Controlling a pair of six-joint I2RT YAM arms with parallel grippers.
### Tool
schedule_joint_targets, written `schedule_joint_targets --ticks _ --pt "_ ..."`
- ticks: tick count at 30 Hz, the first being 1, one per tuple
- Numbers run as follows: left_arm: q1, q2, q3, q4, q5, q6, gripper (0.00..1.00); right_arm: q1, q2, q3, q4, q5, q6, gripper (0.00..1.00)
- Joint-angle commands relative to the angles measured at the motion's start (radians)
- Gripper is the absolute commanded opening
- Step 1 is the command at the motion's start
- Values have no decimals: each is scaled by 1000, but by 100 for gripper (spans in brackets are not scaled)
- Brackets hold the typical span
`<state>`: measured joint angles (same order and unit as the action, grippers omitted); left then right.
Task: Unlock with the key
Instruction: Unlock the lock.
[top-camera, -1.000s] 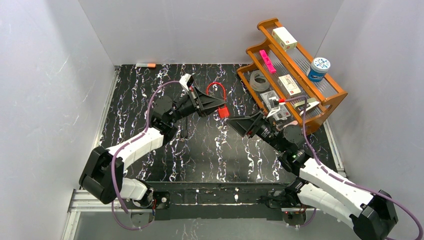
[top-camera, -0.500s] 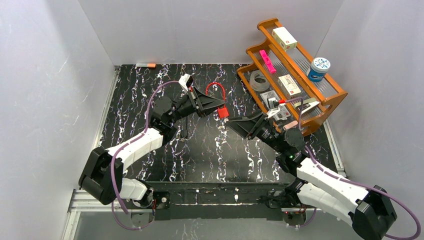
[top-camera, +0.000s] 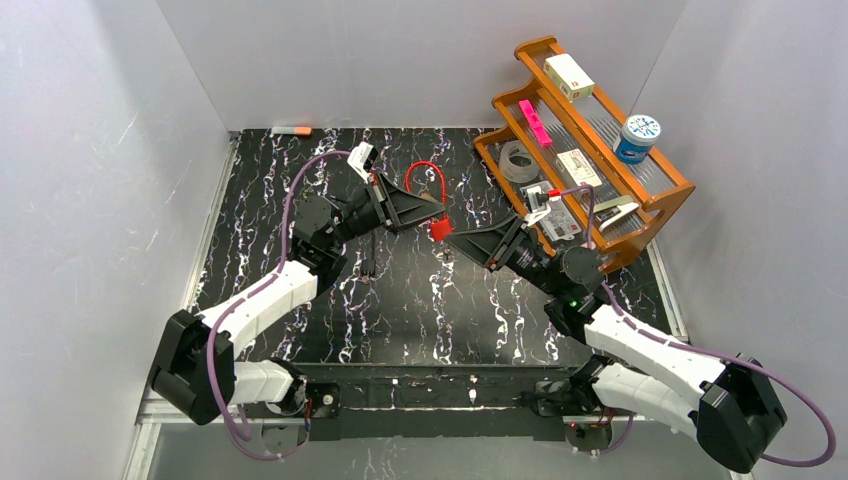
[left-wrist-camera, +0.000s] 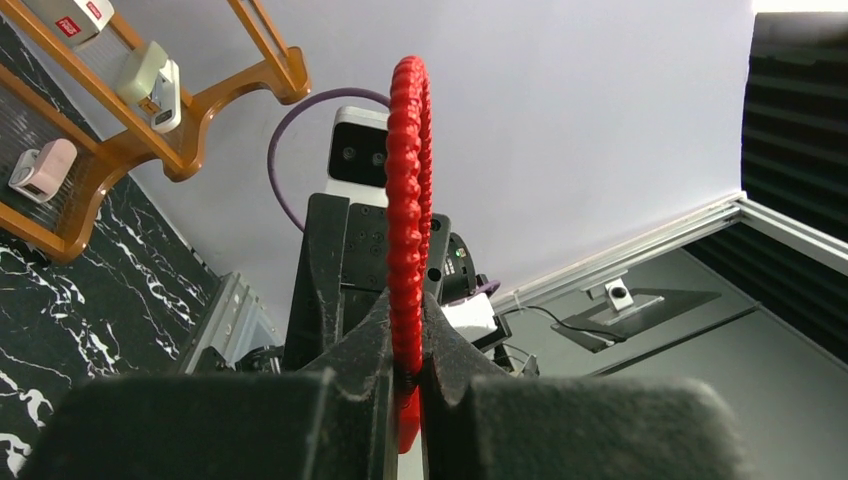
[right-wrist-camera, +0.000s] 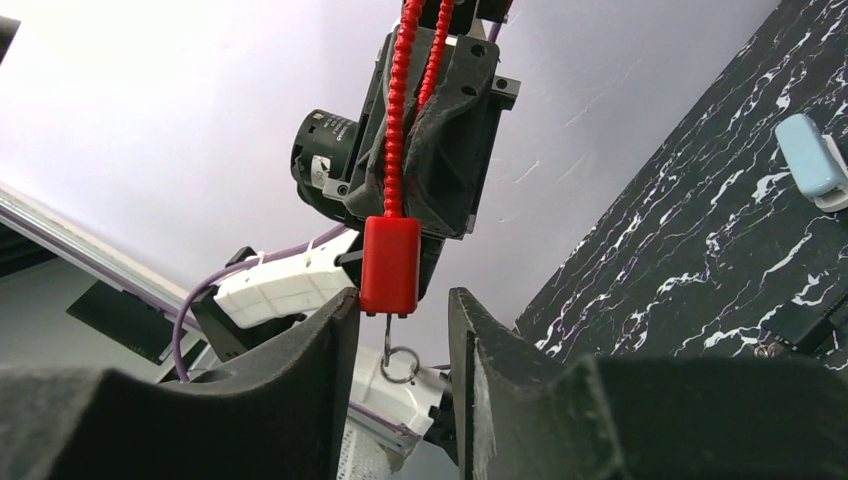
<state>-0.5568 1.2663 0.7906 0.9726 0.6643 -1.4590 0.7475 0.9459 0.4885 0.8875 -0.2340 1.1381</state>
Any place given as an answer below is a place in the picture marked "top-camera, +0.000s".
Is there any red cable padlock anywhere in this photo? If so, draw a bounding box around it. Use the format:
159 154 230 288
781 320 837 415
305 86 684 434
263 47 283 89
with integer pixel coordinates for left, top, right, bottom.
404 160 454 244

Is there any black cable padlock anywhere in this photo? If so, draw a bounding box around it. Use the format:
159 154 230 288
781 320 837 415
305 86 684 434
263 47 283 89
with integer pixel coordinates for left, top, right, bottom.
360 231 378 283

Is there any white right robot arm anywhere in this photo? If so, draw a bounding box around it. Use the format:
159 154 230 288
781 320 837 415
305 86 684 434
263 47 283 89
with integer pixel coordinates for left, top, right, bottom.
445 216 787 473

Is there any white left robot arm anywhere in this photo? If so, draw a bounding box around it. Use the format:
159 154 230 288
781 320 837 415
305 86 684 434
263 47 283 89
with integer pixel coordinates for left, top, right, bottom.
148 173 445 425

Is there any packaged blister card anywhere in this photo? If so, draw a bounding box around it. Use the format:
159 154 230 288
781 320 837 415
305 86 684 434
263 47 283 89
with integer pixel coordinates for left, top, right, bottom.
521 181 583 241

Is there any clear tape roll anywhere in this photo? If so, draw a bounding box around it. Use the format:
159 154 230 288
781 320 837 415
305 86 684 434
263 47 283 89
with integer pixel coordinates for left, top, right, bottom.
498 140 540 184

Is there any orange wooden shelf rack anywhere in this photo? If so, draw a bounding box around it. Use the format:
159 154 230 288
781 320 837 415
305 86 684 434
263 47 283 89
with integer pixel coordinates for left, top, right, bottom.
473 36 695 272

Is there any white red staple box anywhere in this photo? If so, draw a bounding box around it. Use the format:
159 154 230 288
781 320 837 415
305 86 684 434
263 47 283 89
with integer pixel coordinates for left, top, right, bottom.
556 148 603 187

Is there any pink highlighter marker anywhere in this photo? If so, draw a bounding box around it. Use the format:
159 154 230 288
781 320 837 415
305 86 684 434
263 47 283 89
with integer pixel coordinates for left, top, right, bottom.
518 99 553 147

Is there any orange grey marker pen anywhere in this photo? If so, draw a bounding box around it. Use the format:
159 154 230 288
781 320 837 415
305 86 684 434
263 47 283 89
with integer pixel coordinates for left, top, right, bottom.
270 126 313 137

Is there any blue white round jar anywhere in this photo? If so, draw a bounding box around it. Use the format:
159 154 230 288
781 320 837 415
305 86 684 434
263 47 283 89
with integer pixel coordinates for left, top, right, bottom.
612 114 662 164

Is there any white box top shelf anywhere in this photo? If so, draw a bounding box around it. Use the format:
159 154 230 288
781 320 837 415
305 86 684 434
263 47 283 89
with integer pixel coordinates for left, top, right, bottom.
543 53 595 103

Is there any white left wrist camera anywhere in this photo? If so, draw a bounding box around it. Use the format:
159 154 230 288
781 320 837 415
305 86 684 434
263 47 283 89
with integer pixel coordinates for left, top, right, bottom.
346 141 379 183

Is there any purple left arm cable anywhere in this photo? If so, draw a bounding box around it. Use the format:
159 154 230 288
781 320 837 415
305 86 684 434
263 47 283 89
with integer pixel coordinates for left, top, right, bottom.
205 150 352 462

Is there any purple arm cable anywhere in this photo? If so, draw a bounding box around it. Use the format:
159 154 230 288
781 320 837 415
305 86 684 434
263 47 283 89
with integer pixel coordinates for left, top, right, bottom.
549 184 837 469
205 150 352 462

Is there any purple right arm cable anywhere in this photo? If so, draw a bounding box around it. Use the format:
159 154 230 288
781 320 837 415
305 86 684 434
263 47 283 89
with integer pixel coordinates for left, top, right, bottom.
549 184 837 469

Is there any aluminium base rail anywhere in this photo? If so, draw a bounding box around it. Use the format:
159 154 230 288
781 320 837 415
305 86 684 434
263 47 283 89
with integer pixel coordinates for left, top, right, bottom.
122 374 757 480

